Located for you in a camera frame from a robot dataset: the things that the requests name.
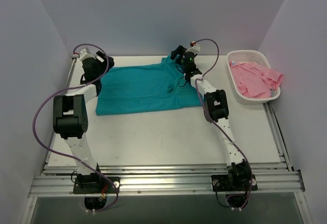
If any teal t-shirt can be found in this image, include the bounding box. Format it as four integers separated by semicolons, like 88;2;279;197
96;56;201;116

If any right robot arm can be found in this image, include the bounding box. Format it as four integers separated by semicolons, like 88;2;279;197
170;42;253;190

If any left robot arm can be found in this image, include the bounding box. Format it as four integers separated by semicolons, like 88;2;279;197
53;47;114;193

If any white perforated plastic basket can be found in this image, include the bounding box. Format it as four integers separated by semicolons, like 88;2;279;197
226;50;284;105

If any pink t-shirt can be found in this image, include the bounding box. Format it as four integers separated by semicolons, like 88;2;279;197
229;61;284;99

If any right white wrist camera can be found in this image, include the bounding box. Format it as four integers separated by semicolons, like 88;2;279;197
186;41;201;55

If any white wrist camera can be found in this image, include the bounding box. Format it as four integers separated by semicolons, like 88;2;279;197
73;47;93;62
186;41;201;55

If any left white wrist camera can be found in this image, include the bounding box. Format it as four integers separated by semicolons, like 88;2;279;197
73;47;93;62

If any black thin cable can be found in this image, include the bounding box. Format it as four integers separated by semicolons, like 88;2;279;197
175;62;189;88

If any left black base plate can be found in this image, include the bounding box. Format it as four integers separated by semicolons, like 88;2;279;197
73;174;117;194

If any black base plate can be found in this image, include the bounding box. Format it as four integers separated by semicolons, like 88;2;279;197
211;174;258;192
73;174;117;194

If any aluminium rail frame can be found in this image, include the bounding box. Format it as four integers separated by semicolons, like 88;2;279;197
28;57;306;199

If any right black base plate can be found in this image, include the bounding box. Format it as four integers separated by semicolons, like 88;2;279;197
211;174;258;192

